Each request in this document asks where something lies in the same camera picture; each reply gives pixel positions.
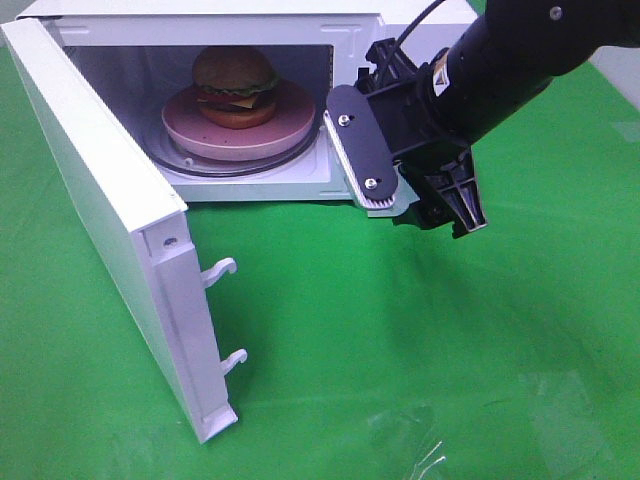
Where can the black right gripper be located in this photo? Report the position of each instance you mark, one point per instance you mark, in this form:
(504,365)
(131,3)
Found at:
(437,163)

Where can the pink round plate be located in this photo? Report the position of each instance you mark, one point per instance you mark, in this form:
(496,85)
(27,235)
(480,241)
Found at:
(291,123)

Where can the burger with lettuce and tomato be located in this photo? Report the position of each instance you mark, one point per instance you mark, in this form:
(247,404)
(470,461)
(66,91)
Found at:
(235,86)

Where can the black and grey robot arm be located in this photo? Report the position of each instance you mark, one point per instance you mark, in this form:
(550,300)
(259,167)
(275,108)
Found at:
(514,50)

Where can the white partition board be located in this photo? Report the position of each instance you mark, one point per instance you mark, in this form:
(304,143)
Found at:
(621,66)

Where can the green table cloth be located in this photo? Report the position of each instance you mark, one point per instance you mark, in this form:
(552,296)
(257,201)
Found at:
(375,351)

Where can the glass microwave turntable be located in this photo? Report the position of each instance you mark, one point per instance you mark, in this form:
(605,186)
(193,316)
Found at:
(165,152)

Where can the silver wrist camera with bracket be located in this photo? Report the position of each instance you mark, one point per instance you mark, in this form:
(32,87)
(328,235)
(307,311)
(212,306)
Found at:
(363,154)

